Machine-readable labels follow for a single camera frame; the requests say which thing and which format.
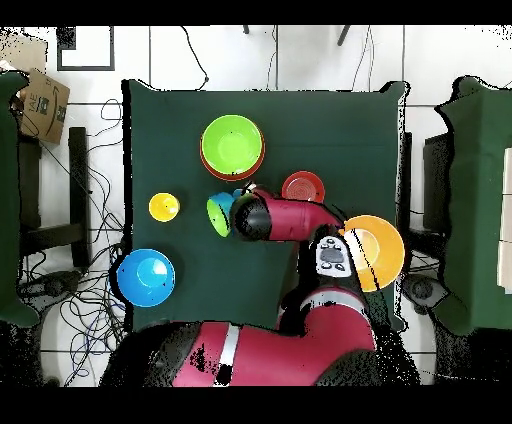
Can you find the small light blue bowl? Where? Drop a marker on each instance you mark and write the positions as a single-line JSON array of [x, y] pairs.
[[236, 193]]

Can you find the small green bowl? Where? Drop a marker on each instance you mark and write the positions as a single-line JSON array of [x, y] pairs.
[[218, 222]]

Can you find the wide shallow red-orange bowl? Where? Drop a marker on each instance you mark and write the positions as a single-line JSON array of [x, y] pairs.
[[232, 177]]

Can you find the small red-orange bowl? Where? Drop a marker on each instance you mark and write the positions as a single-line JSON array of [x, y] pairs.
[[303, 186]]

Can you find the large green bowl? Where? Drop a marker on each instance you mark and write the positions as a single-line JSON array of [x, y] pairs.
[[232, 144]]

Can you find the yellow cup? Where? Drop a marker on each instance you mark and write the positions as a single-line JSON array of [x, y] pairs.
[[162, 208]]

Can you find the dark green tablecloth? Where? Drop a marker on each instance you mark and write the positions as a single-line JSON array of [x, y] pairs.
[[340, 120]]

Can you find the large orange bowl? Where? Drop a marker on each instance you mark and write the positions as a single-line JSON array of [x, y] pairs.
[[388, 256]]

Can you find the large blue bowl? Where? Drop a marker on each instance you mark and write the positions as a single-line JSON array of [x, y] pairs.
[[136, 292]]

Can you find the black stand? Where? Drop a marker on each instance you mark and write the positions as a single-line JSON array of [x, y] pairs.
[[78, 180]]

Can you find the green cloth covered table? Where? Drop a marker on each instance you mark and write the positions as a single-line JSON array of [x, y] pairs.
[[476, 200], [8, 200]]

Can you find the cardboard box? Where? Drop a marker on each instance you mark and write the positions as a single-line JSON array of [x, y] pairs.
[[46, 108]]

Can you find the white boxes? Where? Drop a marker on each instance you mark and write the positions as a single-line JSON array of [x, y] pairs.
[[506, 240]]

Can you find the dark square frame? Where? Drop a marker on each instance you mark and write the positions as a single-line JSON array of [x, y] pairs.
[[66, 40]]

